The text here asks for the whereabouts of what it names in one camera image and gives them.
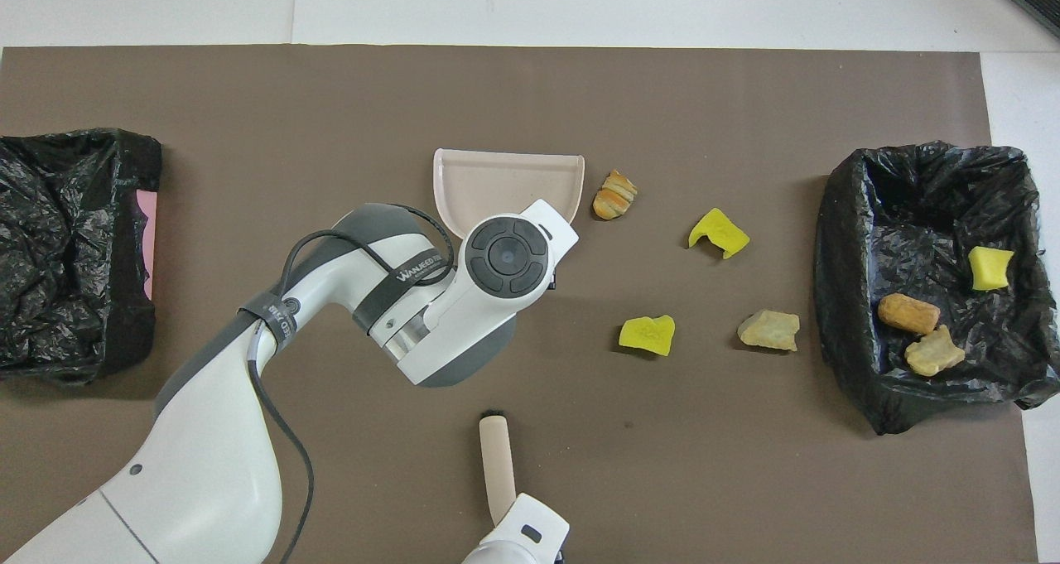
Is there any beige plastic dustpan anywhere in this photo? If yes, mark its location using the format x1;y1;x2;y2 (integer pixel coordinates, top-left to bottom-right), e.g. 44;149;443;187
432;147;586;242

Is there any orange striped croissant piece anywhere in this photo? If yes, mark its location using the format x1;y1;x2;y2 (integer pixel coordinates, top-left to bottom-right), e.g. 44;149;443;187
903;325;966;378
591;169;639;222

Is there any yellow sponge wedge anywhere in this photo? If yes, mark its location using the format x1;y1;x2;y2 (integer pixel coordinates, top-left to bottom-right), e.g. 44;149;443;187
618;314;677;357

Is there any notched yellow sponge piece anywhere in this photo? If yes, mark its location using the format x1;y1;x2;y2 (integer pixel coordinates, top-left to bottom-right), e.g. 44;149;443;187
687;207;751;261

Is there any beige bread chunk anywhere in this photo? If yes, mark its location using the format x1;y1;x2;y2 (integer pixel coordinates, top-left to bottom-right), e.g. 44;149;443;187
737;309;802;352

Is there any brown fried nugget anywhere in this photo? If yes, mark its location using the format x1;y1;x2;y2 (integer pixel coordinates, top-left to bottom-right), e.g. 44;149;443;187
877;292;942;336

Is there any yellow sponge block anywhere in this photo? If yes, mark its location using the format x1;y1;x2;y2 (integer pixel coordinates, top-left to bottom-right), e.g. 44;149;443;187
967;245;1016;292

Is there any black plastic bin liner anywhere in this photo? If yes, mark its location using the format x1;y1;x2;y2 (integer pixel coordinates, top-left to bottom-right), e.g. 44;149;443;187
813;140;1060;436
0;128;164;387

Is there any pink plastic bin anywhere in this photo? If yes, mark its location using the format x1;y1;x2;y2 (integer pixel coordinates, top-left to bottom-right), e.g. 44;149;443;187
132;190;158;301

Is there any brown table mat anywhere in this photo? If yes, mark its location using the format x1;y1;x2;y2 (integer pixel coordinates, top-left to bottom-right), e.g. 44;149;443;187
0;45;1040;564

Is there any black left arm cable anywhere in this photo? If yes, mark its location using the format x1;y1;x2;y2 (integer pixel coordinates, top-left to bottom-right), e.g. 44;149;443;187
247;204;458;564

